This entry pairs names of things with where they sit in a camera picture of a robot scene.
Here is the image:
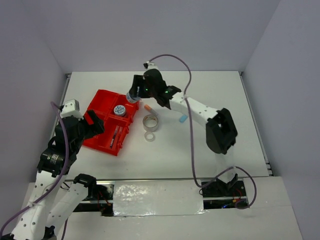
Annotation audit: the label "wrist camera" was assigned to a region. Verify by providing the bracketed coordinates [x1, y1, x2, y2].
[143, 61, 159, 71]
[60, 99, 83, 119]

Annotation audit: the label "small clear tape roll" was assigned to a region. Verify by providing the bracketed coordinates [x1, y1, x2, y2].
[144, 131, 155, 142]

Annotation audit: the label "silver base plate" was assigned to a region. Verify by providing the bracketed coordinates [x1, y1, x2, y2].
[74, 180, 248, 217]

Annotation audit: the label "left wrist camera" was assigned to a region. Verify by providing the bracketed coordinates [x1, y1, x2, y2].
[60, 99, 83, 119]

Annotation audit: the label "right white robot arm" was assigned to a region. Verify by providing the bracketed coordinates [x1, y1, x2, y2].
[126, 68, 238, 196]

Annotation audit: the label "red compartment organizer tray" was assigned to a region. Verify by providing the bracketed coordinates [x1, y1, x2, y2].
[83, 89, 139, 156]

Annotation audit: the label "orange capped highlighter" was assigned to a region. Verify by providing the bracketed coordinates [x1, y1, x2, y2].
[143, 104, 158, 116]

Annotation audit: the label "blue capped highlighter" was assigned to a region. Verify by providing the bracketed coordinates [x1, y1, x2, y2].
[179, 114, 188, 123]

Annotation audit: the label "red pen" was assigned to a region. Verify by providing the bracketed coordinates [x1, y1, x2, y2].
[109, 125, 119, 149]

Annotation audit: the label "blue white bottle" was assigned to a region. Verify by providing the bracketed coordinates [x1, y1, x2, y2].
[126, 92, 141, 104]
[113, 104, 127, 117]

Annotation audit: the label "large clear tape roll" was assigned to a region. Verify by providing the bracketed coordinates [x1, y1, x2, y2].
[142, 114, 159, 132]

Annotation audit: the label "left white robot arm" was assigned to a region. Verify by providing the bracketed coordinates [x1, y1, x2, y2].
[0, 110, 105, 240]

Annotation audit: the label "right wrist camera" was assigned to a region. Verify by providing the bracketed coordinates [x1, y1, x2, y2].
[143, 61, 159, 71]

